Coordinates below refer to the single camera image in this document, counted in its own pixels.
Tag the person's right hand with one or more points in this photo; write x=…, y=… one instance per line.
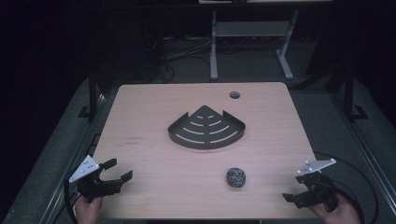
x=342, y=214

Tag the steel wool scouring ball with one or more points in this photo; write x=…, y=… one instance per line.
x=236, y=177

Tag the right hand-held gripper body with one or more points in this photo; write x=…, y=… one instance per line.
x=317, y=189

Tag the person's left hand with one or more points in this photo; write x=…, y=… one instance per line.
x=88, y=211

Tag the aluminium frame rail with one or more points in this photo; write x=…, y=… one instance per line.
x=70, y=168
x=364, y=155

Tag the black frame post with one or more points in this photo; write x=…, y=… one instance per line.
x=92, y=93
x=349, y=93

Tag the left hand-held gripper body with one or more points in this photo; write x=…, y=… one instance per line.
x=93, y=186

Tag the grey metal stand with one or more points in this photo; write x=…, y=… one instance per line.
x=250, y=29

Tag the black metal corner shelf rack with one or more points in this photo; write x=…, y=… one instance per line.
x=206, y=137

